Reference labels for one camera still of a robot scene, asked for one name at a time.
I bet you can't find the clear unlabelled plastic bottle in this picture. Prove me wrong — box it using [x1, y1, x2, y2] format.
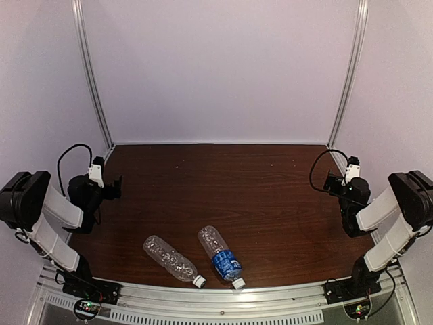
[143, 235, 199, 282]

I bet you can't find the blue labelled plastic bottle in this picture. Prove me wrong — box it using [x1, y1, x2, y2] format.
[198, 225, 242, 283]

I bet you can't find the white cap of clear bottle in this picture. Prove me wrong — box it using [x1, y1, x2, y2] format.
[193, 275, 206, 288]

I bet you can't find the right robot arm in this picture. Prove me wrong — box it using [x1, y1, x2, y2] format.
[323, 170, 432, 303]

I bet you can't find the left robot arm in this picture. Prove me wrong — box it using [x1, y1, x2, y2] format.
[1, 171, 122, 294]

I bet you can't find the left circuit board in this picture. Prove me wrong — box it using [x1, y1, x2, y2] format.
[72, 299, 101, 322]

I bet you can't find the circuit board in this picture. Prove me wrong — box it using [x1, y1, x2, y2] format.
[72, 299, 101, 322]
[343, 299, 372, 321]

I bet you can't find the right circuit board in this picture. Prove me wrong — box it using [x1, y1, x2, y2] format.
[343, 299, 372, 321]

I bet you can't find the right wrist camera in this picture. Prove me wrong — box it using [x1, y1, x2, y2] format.
[343, 156, 361, 185]

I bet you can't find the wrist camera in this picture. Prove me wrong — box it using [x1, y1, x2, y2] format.
[88, 156, 105, 188]
[343, 156, 361, 185]

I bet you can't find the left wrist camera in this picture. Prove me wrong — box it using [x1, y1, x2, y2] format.
[88, 156, 105, 188]

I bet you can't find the left black cable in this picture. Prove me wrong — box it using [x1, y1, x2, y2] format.
[56, 144, 93, 197]

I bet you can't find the black cable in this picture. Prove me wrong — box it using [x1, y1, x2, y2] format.
[309, 149, 365, 206]
[56, 144, 93, 197]

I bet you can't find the right black cable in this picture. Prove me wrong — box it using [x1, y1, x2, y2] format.
[309, 149, 365, 206]

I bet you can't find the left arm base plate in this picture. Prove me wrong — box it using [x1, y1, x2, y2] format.
[62, 278, 122, 305]

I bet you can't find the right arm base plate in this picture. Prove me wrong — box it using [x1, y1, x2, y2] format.
[323, 278, 382, 305]

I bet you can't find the front aluminium rail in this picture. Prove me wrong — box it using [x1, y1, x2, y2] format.
[24, 265, 420, 324]

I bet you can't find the right aluminium frame post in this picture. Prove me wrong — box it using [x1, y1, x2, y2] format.
[327, 0, 369, 148]

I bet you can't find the aluminium frame post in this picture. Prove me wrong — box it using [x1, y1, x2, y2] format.
[72, 0, 114, 150]
[327, 0, 369, 148]

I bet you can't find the left aluminium frame post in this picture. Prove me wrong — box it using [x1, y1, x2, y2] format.
[72, 0, 114, 150]

